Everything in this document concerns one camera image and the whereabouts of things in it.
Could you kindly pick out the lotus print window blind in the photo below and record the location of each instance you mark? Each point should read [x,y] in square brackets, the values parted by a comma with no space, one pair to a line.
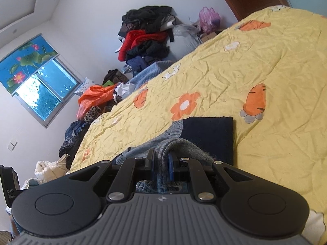
[25,61]

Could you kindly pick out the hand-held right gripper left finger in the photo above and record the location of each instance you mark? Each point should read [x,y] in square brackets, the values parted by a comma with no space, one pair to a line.
[150,160]

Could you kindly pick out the leopard print cloth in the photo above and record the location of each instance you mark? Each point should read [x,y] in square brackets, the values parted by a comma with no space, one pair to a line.
[92,114]

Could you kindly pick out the purple plastic bag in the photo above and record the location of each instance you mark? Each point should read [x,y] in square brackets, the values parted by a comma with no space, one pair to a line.
[209,19]

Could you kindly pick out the dark floral garment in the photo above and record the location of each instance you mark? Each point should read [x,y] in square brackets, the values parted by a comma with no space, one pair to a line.
[72,137]

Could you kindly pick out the grey sweater with navy sleeves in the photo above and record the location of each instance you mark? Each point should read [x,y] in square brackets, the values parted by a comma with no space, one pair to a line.
[204,132]

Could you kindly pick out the light blue knit garment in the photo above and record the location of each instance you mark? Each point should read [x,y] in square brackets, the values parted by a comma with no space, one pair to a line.
[150,72]

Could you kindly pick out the white wall switch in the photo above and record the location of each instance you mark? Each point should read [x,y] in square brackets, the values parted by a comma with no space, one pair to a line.
[12,145]

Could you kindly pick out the cream cloth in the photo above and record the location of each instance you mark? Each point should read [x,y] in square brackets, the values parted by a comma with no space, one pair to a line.
[48,171]

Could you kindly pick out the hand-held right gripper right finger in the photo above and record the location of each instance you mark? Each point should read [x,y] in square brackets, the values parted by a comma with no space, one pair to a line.
[170,168]

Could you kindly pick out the clear plastic bag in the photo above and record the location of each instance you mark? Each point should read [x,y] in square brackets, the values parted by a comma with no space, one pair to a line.
[185,37]

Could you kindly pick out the white patterned pillow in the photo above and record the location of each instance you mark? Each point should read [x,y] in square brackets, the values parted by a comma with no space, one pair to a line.
[83,86]

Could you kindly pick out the white crumpled plastic bag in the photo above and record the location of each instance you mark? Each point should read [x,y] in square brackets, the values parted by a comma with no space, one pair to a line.
[124,91]

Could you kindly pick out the dark brown cloth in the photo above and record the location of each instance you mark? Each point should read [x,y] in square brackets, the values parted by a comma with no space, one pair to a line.
[115,76]

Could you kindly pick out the yellow quilt with orange print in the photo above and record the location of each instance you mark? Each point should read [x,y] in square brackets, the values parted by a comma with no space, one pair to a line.
[230,81]

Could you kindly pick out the orange plastic bag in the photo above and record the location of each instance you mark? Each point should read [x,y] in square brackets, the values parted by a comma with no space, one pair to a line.
[94,97]

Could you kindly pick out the sliding glass window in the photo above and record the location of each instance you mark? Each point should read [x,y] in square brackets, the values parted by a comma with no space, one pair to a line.
[46,89]

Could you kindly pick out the pile of clothes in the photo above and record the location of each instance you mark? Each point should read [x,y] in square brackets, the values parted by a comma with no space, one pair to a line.
[145,40]

